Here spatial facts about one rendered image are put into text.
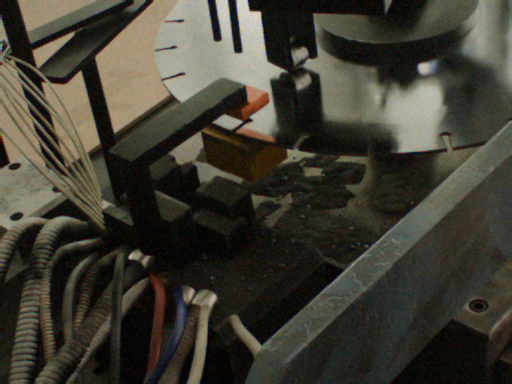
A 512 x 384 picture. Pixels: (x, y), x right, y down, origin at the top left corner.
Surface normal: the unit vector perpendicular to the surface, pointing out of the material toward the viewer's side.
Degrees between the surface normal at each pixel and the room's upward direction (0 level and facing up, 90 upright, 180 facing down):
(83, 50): 0
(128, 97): 0
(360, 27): 5
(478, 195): 90
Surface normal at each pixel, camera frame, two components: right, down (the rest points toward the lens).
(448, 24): -0.07, -0.76
